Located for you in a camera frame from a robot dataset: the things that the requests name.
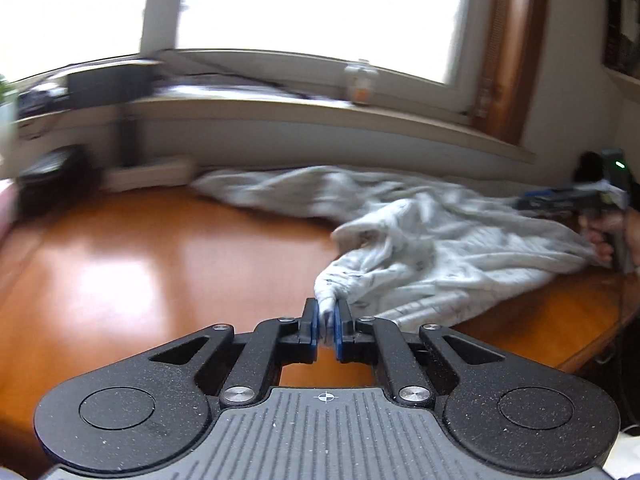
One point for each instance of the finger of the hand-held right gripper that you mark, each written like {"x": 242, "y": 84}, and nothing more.
{"x": 542, "y": 201}

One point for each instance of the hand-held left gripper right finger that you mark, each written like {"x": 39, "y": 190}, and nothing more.
{"x": 341, "y": 330}

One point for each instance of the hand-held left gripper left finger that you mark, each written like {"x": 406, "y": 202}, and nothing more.
{"x": 312, "y": 327}

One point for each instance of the white checker-print pajama garment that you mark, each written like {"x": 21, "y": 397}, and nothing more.
{"x": 440, "y": 245}

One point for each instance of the person's right hand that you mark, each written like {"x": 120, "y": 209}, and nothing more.
{"x": 597, "y": 240}

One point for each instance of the black folded garment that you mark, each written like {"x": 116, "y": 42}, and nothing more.
{"x": 590, "y": 165}

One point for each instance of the beige window sill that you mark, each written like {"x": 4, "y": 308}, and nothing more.
{"x": 400, "y": 120}

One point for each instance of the jar with orange label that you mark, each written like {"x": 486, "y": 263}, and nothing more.
{"x": 361, "y": 85}

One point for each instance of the white power strip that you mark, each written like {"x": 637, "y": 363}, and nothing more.
{"x": 150, "y": 172}

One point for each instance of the black power adapter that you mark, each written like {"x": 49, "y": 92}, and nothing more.
{"x": 131, "y": 132}

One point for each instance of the black woven pouch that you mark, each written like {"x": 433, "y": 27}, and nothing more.
{"x": 55, "y": 175}

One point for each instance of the flat black device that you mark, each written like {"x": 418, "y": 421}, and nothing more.
{"x": 107, "y": 87}

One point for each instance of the white bottle with green top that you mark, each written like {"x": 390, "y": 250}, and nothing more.
{"x": 5, "y": 110}

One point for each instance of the brown wooden window frame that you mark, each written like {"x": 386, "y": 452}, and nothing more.
{"x": 510, "y": 50}

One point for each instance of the wall shelf with books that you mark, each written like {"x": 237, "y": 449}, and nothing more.
{"x": 620, "y": 20}

